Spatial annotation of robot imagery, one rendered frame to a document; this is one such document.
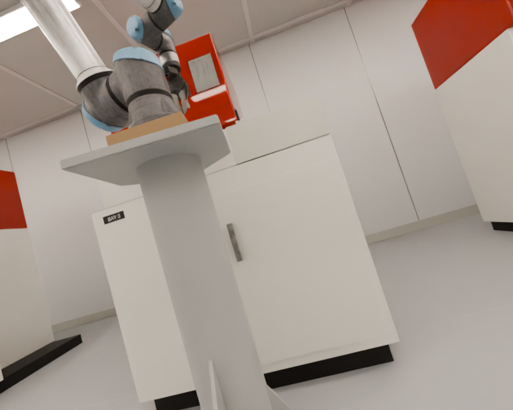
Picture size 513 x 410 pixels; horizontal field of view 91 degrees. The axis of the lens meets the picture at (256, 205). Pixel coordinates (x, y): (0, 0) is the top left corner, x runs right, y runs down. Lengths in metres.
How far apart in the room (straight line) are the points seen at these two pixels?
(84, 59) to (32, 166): 3.82
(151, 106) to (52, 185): 3.76
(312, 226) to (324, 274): 0.17
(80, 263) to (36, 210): 0.98
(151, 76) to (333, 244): 0.73
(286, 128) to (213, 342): 0.71
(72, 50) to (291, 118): 0.66
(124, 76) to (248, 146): 0.43
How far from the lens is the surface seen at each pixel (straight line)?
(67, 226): 4.19
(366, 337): 1.02
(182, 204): 0.59
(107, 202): 1.14
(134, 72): 0.75
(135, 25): 1.18
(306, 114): 0.97
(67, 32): 0.91
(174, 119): 0.62
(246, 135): 0.95
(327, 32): 3.75
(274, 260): 0.91
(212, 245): 0.59
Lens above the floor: 0.59
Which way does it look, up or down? 4 degrees up
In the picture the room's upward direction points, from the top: 17 degrees counter-clockwise
